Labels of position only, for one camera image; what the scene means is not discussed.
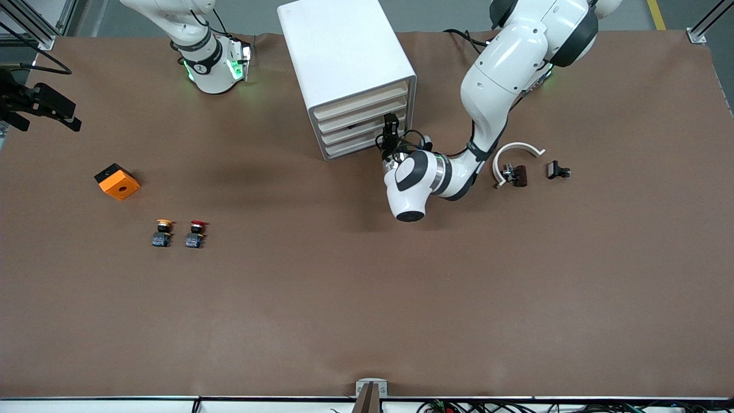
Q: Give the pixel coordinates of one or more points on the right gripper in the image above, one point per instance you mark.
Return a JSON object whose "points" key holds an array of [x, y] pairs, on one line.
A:
{"points": [[17, 100]]}

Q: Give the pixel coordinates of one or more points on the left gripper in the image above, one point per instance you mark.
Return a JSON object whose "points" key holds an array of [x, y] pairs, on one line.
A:
{"points": [[391, 148]]}

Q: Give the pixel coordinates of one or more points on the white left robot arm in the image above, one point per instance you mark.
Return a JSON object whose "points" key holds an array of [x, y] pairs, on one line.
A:
{"points": [[504, 63]]}

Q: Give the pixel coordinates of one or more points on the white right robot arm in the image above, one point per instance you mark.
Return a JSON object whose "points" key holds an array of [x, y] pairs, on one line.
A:
{"points": [[212, 74]]}

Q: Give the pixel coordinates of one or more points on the yellow push button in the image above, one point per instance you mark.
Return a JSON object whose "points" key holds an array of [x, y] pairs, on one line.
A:
{"points": [[162, 238]]}

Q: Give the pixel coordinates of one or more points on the red push button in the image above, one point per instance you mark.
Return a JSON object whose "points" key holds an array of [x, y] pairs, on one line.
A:
{"points": [[195, 240]]}

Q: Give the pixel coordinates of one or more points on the orange box with hole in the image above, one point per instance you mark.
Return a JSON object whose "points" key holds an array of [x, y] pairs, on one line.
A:
{"points": [[119, 186]]}

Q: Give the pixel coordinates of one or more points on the brown and black connector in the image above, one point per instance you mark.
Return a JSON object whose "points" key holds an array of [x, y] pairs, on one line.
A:
{"points": [[520, 175]]}

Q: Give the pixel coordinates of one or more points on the small black clip part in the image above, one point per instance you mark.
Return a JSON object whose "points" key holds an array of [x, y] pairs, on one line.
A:
{"points": [[553, 170]]}

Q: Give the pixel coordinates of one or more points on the aluminium frame bar with foot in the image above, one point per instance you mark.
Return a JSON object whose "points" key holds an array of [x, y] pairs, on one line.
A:
{"points": [[697, 35], [46, 41]]}

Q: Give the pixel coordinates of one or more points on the grey metal bracket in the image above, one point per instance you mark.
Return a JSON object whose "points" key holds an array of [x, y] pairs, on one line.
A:
{"points": [[371, 381]]}

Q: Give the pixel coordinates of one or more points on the brown camera post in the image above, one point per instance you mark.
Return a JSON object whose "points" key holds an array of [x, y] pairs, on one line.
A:
{"points": [[368, 401]]}

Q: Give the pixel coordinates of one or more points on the white table edge rail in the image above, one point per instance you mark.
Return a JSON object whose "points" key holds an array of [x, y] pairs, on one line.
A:
{"points": [[114, 406]]}

